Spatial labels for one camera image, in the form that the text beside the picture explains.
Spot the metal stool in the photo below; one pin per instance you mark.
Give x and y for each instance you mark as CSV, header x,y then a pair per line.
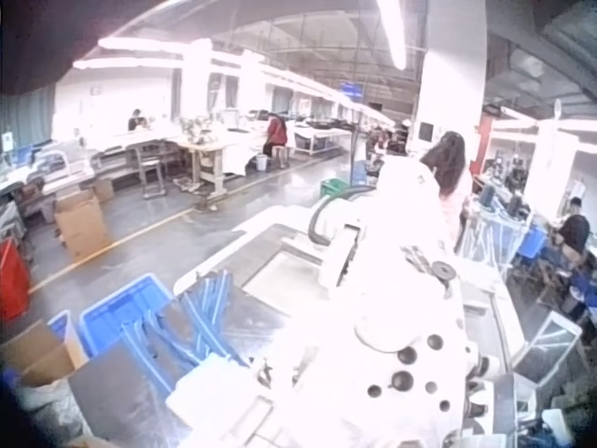
x,y
151,165

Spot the tall brown cardboard box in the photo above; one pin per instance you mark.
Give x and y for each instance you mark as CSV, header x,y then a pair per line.
x,y
80,226

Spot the white square pillar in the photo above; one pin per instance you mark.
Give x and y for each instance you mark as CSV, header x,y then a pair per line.
x,y
450,70

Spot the long white work table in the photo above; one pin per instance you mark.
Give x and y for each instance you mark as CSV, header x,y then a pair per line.
x,y
140,140

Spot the small blue plastic crate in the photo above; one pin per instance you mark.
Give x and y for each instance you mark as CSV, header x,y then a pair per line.
x,y
59,326

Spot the white sewing table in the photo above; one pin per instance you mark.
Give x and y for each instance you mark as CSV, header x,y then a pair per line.
x,y
210,154

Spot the white bucket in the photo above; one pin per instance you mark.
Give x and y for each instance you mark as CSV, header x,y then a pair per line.
x,y
261,162

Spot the large blue plastic crate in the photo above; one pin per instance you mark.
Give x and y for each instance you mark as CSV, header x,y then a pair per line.
x,y
122,322

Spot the white fluorescent tube lamp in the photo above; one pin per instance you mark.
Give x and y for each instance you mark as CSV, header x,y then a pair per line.
x,y
392,30

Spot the pile of blue-striped fabric strips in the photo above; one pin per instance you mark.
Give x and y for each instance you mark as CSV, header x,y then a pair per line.
x,y
205,322

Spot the grey work bench with machines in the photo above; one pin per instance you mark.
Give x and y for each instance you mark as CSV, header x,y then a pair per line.
x,y
42,177

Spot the white cutting table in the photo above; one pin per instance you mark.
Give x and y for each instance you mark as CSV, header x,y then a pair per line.
x,y
322,133

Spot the white industrial sewing machine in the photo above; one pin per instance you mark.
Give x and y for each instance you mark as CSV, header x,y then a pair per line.
x,y
396,298

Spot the red plastic bin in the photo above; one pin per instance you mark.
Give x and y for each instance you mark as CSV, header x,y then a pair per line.
x,y
11,277

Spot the open brown cardboard box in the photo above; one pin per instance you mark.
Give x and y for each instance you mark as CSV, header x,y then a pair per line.
x,y
35,354

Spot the small brown cardboard box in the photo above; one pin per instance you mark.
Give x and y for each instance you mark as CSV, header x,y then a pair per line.
x,y
103,190

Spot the dark grey fabric sheet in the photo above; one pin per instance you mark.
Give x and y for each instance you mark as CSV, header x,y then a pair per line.
x,y
126,396

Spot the green plastic crate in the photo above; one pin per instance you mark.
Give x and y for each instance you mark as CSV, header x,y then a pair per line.
x,y
333,187

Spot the blue plastic chair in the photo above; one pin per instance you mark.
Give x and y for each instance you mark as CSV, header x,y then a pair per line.
x,y
531,245

